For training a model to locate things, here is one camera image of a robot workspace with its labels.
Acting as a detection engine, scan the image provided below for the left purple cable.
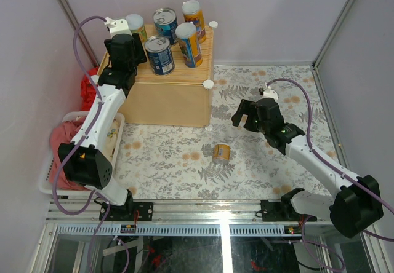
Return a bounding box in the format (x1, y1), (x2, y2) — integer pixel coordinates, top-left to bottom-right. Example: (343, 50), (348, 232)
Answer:
(51, 15), (111, 273)

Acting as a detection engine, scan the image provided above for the tall blue vegetable can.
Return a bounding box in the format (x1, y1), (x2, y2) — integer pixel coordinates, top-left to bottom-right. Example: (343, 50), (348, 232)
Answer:
(175, 22), (203, 68)

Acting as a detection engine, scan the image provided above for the blue soup can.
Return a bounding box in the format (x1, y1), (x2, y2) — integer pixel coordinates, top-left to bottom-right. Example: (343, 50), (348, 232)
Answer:
(153, 7), (178, 45)

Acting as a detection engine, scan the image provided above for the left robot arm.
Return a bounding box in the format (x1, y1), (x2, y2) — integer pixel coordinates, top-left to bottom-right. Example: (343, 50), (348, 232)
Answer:
(58, 33), (147, 221)

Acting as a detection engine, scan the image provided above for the aluminium mounting rail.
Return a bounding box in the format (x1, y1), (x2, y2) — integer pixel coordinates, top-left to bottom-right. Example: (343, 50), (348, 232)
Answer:
(46, 198), (378, 237)

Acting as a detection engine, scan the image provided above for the red cloth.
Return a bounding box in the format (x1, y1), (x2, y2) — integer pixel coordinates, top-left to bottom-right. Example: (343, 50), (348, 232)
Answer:
(49, 66), (104, 191)

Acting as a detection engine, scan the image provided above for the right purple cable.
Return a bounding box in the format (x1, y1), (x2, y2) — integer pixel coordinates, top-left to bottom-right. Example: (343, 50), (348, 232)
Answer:
(266, 77), (394, 270)

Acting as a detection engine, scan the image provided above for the short yellow can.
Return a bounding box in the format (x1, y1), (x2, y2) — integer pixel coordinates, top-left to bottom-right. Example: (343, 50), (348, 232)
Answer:
(125, 14), (147, 43)

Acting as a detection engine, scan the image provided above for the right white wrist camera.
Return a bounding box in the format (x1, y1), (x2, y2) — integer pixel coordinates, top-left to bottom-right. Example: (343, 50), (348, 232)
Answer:
(259, 87), (278, 100)

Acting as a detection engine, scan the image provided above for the white corner connector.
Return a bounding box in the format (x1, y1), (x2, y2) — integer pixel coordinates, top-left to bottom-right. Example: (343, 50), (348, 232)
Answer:
(203, 79), (214, 90)

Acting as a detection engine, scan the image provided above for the tall yellow lidded can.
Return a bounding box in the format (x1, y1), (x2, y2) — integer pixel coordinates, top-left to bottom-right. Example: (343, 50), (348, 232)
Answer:
(182, 0), (206, 43)

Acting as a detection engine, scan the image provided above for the purple cable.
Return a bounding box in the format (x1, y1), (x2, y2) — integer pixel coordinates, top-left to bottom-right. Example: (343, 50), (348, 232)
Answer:
(266, 77), (394, 270)
(51, 15), (111, 273)

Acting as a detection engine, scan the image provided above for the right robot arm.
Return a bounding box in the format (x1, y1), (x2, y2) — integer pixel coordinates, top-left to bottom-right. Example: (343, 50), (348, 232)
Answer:
(231, 98), (384, 238)

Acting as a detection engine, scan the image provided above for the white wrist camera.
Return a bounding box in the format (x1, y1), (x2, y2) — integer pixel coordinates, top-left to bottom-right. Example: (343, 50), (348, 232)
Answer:
(104, 17), (132, 38)
(259, 87), (278, 100)

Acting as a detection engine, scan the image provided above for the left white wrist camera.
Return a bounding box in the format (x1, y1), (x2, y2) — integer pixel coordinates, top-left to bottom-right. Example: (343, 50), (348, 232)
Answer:
(104, 17), (132, 38)

